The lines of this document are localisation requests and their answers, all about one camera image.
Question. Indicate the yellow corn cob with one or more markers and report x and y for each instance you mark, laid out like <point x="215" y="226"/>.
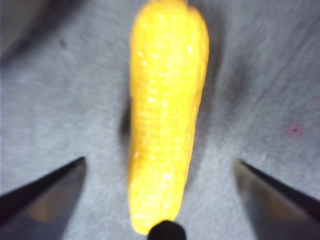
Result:
<point x="167" y="100"/>

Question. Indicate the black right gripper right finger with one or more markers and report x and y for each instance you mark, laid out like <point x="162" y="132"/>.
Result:
<point x="280" y="210"/>

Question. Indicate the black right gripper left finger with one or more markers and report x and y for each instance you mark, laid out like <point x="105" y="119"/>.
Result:
<point x="42" y="207"/>

